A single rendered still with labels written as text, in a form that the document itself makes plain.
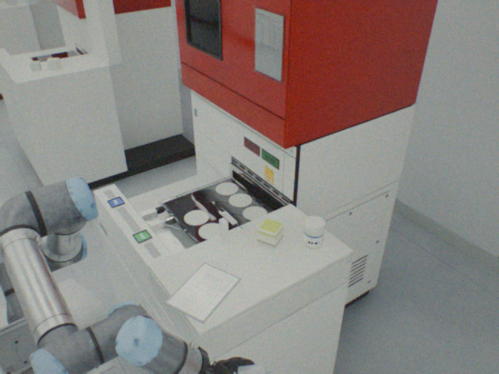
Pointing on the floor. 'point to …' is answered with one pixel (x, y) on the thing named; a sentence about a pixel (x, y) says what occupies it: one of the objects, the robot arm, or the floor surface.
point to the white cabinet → (115, 263)
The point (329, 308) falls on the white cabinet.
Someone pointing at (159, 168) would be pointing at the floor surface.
